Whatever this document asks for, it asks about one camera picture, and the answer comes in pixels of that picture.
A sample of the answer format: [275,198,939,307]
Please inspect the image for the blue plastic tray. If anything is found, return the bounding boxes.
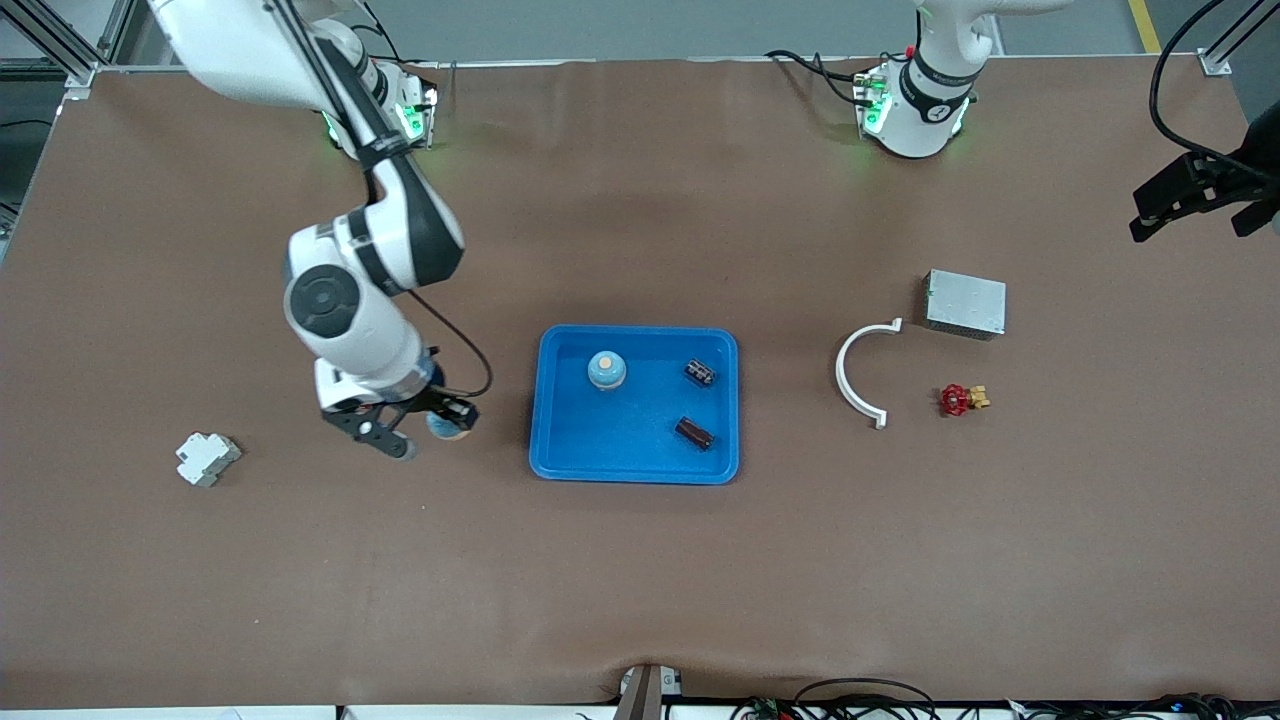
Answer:
[528,324,741,486]

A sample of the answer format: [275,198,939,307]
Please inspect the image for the white circuit breaker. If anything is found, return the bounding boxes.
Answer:
[175,431,243,488]

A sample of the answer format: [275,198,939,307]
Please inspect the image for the grey metal power supply box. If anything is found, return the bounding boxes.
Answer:
[922,268,1008,342]

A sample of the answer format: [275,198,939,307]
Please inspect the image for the grey metal table clamp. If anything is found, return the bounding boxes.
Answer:
[615,663,686,720]

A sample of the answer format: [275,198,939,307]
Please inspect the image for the white curved pipe clamp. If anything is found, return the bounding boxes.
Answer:
[835,317,904,430]

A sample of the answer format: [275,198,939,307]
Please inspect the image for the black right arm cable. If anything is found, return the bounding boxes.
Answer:
[265,0,494,399]

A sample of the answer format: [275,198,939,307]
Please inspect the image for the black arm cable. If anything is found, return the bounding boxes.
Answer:
[1148,0,1251,169]
[265,0,494,399]

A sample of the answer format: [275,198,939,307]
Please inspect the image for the aluminium frame profile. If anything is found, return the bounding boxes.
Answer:
[0,0,136,101]
[1200,0,1280,76]

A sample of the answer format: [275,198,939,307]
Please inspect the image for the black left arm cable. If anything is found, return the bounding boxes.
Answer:
[1148,0,1251,169]

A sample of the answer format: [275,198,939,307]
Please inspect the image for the red handle brass valve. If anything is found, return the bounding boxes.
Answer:
[938,383,992,418]

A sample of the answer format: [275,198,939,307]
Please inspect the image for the black base cables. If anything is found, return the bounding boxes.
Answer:
[765,48,871,106]

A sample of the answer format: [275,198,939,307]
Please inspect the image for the black looped cable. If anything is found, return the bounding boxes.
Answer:
[795,678,936,720]

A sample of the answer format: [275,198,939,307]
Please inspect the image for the black cable bundle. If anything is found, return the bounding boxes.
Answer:
[1010,692,1280,720]

